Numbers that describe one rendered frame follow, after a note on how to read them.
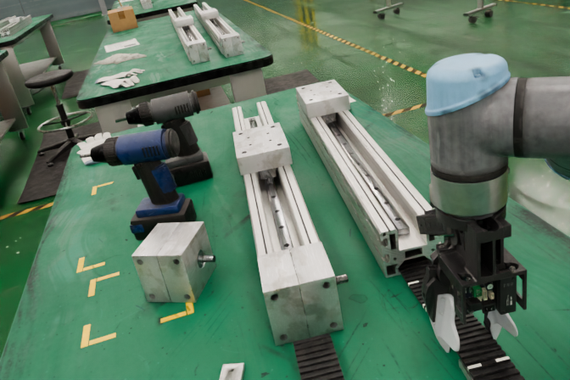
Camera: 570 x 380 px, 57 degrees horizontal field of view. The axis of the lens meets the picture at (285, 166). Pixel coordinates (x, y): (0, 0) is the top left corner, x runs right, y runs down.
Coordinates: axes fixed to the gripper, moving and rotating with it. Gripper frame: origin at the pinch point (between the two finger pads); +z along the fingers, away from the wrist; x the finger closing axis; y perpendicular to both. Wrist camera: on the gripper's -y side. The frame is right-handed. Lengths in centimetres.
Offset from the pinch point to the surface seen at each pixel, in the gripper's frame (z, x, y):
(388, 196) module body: -1.4, 1.7, -35.5
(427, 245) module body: -1.1, 2.4, -18.3
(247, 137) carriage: -9, -21, -61
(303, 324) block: 0.5, -19.5, -9.3
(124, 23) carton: -3, -97, -398
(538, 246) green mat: 3.1, 20.0, -17.1
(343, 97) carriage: -9, 4, -75
